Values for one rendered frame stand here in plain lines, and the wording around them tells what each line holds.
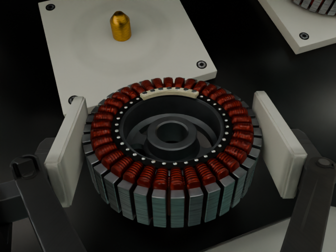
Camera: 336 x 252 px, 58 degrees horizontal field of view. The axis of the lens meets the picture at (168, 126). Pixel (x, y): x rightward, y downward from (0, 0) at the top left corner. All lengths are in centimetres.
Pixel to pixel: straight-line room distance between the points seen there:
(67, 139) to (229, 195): 9
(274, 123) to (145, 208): 8
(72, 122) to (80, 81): 13
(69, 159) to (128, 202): 4
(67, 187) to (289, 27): 28
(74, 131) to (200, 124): 9
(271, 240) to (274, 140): 13
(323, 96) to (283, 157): 18
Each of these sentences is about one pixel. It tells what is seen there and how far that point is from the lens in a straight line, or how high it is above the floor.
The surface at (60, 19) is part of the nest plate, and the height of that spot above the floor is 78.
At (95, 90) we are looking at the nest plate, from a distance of 29.
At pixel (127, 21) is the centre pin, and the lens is 31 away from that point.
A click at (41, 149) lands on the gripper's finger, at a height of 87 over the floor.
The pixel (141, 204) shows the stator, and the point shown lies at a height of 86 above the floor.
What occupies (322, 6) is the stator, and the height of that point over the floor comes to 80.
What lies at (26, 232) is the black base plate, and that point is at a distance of 27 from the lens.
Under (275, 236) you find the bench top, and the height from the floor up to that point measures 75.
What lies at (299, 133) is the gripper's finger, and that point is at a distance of 19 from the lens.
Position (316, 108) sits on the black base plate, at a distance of 32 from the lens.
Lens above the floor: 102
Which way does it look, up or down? 63 degrees down
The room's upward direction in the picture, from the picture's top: 2 degrees clockwise
